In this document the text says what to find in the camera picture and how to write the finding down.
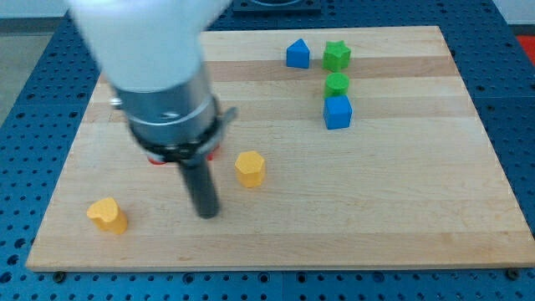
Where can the red star block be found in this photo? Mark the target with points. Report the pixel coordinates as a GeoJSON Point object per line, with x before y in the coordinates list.
{"type": "Point", "coordinates": [155, 161]}

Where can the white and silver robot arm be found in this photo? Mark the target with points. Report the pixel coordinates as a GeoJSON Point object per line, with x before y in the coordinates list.
{"type": "Point", "coordinates": [150, 52]}

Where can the green star block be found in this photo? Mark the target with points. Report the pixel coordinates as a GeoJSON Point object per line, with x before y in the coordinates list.
{"type": "Point", "coordinates": [336, 56]}

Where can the yellow hexagon block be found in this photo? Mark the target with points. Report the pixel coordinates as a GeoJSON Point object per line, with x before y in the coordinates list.
{"type": "Point", "coordinates": [250, 168]}

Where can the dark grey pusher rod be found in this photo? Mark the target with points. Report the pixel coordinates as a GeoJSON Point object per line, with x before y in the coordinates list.
{"type": "Point", "coordinates": [201, 188]}

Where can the blue cube block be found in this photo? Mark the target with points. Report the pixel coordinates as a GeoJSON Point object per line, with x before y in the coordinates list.
{"type": "Point", "coordinates": [337, 112]}

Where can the wooden board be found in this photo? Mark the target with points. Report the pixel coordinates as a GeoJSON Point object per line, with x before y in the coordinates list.
{"type": "Point", "coordinates": [413, 183]}

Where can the green cylinder block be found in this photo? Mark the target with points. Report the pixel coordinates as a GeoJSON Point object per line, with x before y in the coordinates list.
{"type": "Point", "coordinates": [336, 84]}

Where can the blue triangle block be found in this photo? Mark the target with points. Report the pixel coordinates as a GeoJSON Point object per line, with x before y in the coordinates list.
{"type": "Point", "coordinates": [298, 55]}

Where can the yellow heart block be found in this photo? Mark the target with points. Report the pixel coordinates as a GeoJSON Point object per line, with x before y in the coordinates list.
{"type": "Point", "coordinates": [107, 216]}

